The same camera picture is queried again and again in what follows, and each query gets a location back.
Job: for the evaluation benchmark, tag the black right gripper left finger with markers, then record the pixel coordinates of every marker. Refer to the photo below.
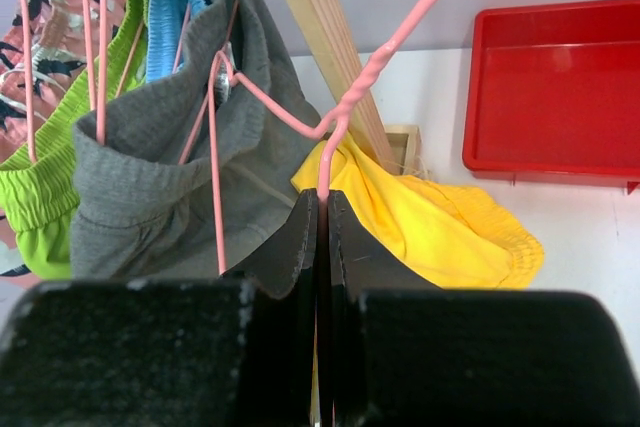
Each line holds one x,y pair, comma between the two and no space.
234,351

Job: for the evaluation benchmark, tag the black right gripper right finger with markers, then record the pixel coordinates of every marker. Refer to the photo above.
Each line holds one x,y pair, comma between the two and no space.
408,353

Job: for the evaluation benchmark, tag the yellow shorts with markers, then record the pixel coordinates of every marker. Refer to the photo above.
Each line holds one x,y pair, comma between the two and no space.
453,236

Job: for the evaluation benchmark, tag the pink wire hanger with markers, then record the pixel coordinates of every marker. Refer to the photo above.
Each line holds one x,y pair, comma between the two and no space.
335,123

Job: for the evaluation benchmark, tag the grey shorts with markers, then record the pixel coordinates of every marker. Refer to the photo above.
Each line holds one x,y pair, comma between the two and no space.
166,195

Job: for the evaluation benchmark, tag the lime green shorts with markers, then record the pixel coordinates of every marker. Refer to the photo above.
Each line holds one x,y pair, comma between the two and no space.
38,198

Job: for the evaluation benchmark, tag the light blue shorts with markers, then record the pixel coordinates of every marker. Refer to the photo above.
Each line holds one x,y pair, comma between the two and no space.
164,27

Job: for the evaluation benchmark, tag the pink shark print shorts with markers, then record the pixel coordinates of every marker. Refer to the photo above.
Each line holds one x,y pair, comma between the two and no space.
20,115

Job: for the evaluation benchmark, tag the red plastic tray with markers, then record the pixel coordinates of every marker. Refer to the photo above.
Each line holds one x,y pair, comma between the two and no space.
554,94

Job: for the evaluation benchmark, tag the wooden clothes rack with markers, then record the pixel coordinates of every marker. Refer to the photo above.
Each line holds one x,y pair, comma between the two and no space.
324,26

